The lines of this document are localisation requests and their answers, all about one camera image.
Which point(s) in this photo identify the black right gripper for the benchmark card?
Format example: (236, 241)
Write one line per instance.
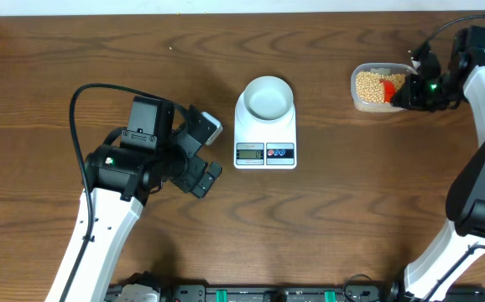
(409, 92)

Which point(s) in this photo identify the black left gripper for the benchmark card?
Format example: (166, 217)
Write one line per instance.
(189, 178)

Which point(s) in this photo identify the red measuring scoop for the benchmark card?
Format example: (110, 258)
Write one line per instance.
(389, 90)

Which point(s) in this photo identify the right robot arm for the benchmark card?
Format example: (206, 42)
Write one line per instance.
(461, 240)

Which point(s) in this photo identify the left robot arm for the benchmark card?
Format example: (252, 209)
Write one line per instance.
(159, 145)

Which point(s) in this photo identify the white digital kitchen scale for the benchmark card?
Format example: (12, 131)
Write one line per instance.
(264, 144)

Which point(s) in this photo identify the grey plastic bowl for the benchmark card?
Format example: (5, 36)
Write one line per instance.
(268, 98)

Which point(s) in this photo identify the clear plastic bean container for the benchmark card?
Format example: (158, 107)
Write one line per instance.
(382, 69)

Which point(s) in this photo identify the soybeans in container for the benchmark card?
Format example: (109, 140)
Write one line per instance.
(370, 89)

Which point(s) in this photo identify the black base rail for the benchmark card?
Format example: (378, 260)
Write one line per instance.
(148, 287)

